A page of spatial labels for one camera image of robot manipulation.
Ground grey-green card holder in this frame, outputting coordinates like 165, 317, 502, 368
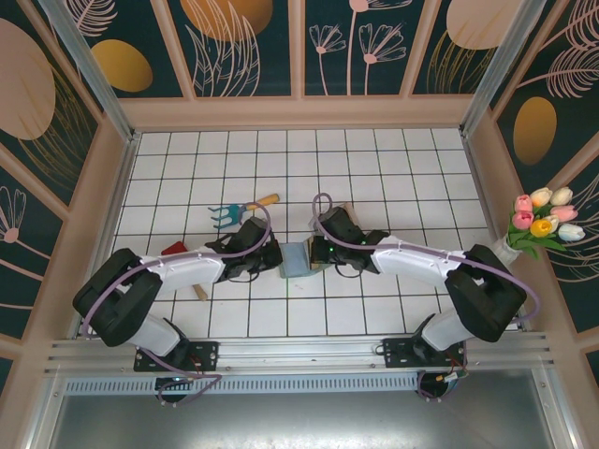
279, 240, 314, 281

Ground left controller board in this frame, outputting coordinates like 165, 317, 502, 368
155, 375, 196, 408

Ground controller board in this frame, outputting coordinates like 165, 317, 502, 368
416, 369, 469, 403
155, 375, 196, 408

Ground metal sheet shelf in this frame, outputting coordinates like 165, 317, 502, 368
27, 367, 577, 449

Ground white vase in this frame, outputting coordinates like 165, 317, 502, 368
496, 237, 523, 267

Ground right controller board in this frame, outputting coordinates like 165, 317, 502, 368
416, 369, 469, 403

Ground tulip bouquet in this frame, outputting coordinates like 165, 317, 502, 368
507, 185, 586, 261

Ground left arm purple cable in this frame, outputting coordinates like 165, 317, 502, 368
79, 201, 275, 406

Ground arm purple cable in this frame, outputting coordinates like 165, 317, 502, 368
79, 201, 275, 406
311, 191, 539, 403

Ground teal garden fork wooden handle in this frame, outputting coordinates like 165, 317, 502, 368
208, 194, 281, 230

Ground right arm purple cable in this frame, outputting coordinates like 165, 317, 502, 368
311, 191, 539, 403

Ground red trowel wooden handle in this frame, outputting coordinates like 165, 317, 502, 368
161, 239, 210, 302

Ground aluminium mounting rail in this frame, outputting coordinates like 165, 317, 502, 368
44, 331, 561, 375

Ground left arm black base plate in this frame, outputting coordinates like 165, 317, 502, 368
133, 340, 221, 373

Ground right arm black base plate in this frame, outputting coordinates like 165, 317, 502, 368
381, 336, 469, 370

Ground slotted grey cable duct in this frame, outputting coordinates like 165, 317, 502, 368
63, 376, 422, 397

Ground aluminium table side rail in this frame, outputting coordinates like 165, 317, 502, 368
460, 130, 534, 331
69, 132, 142, 339

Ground aluminium corner post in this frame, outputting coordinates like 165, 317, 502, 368
37, 0, 141, 144
460, 0, 548, 137

